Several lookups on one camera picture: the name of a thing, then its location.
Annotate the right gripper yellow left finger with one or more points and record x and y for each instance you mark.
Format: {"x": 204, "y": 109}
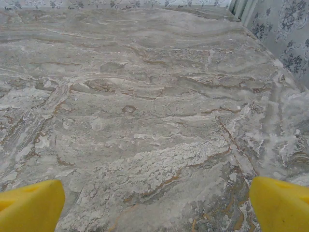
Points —
{"x": 29, "y": 207}

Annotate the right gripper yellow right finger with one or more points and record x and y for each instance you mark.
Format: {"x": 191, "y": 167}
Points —
{"x": 280, "y": 207}

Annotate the aluminium frame post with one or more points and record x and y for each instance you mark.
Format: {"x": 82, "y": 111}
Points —
{"x": 241, "y": 12}

